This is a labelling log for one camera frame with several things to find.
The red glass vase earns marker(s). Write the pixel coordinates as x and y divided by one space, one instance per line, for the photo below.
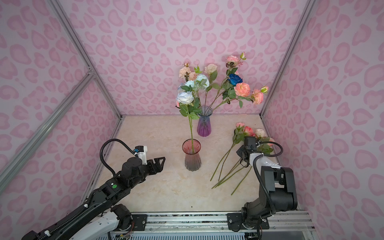
192 154

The cream rose flower stem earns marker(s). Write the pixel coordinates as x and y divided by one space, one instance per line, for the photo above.
211 70

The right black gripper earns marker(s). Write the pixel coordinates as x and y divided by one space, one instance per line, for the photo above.
240 151

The pile of artificial flowers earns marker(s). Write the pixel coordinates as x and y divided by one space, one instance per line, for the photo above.
232 163

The peach carnation flower stem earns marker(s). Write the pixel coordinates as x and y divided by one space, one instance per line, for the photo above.
188 75

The coral pink rose stem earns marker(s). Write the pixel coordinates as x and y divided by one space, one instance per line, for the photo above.
240 94

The dark blue rose stem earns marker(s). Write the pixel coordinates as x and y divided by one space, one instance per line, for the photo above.
234 79

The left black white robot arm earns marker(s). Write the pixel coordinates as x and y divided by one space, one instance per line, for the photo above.
104 198

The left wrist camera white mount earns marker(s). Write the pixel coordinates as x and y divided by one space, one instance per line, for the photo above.
141 153

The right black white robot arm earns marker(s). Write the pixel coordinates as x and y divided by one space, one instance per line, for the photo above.
277 189

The pink carnation flower stem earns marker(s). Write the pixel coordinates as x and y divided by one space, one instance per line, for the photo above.
232 64

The white lavender rose stem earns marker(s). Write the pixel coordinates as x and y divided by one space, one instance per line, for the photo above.
186 101

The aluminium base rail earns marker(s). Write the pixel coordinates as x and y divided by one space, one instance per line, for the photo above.
291 225

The left aluminium frame profile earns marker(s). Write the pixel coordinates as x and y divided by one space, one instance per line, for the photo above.
26 152

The purple blue glass vase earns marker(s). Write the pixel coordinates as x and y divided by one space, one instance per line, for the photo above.
204 128

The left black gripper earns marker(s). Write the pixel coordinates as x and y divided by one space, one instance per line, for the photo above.
159 167

